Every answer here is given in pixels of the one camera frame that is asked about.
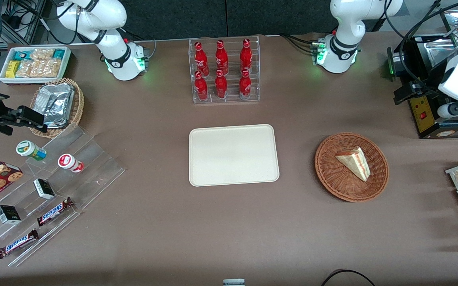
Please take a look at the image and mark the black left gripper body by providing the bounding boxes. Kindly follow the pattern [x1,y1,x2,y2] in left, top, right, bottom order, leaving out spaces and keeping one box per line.
[410,81,444,100]

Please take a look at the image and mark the triangular sandwich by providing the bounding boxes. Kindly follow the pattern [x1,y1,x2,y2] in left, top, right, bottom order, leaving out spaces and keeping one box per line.
[335,146,371,182]

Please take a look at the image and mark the oval light wicker basket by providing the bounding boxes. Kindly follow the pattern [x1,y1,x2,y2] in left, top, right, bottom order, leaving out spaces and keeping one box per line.
[29,78,85,139]

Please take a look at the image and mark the round brown wicker basket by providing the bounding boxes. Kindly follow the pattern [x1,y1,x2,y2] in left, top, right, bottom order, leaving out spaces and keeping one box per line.
[314,132,390,203]

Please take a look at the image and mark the cream plastic tray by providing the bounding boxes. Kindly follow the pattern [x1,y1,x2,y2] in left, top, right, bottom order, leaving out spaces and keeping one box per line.
[189,124,280,187]

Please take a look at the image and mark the silver foil pack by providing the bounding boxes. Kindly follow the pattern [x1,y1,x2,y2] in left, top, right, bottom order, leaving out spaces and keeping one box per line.
[34,83,75,120]
[43,115,71,129]

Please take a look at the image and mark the green lid yogurt cup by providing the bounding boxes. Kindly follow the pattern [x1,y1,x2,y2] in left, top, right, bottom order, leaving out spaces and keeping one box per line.
[16,140,47,161]

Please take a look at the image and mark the white rectangular snack bin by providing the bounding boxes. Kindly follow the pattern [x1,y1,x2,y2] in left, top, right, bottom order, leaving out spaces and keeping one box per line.
[0,46,72,85]

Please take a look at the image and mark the black hot food warmer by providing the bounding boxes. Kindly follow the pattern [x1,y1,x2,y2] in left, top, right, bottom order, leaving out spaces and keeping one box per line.
[387,8,458,139]

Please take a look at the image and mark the red lid yogurt cup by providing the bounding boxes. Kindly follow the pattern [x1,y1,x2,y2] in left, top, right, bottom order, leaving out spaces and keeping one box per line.
[58,153,84,173]

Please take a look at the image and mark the yellow snack box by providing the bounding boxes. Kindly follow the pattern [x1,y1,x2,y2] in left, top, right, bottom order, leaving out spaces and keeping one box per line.
[6,60,21,78]

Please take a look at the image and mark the clear cracker bag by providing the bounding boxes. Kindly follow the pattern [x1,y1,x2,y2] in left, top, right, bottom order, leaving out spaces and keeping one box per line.
[16,60,62,79]
[29,48,55,62]

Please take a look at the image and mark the small black box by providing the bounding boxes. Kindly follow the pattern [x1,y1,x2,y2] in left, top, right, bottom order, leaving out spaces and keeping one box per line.
[0,205,21,225]
[33,178,56,200]

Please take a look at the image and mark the clear acrylic stepped display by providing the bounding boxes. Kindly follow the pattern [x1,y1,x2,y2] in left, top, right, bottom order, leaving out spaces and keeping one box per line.
[0,125,125,267]

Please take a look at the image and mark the Snickers chocolate bar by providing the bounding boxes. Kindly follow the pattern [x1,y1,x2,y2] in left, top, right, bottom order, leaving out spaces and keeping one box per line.
[0,229,39,259]
[37,197,74,227]

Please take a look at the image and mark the red cola bottle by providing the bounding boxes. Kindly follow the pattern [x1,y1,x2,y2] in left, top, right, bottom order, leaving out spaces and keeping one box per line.
[194,71,209,101]
[239,70,252,100]
[194,41,210,77]
[215,40,229,75]
[215,70,228,99]
[240,39,252,74]

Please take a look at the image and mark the clear acrylic bottle rack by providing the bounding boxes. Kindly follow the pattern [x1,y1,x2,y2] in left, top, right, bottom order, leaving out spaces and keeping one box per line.
[188,35,260,104]

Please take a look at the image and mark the black left arm hose cable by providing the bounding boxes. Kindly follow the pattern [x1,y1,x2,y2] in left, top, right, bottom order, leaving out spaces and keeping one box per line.
[384,0,458,96]

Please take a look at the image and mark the black cable bundle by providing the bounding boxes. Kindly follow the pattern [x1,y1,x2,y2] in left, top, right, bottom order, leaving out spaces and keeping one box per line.
[0,0,79,45]

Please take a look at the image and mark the aluminium frame post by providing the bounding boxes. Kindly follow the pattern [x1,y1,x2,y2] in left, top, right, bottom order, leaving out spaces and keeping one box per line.
[12,0,47,45]

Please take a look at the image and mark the black left arm base cables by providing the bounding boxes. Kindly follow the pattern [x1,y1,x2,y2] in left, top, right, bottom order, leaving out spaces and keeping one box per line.
[280,34,318,55]

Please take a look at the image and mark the grey right arm base cable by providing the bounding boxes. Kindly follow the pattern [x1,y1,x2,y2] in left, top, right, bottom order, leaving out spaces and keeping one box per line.
[144,39,157,61]

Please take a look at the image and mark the black looped cable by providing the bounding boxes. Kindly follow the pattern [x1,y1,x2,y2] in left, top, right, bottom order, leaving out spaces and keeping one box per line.
[320,269,376,286]

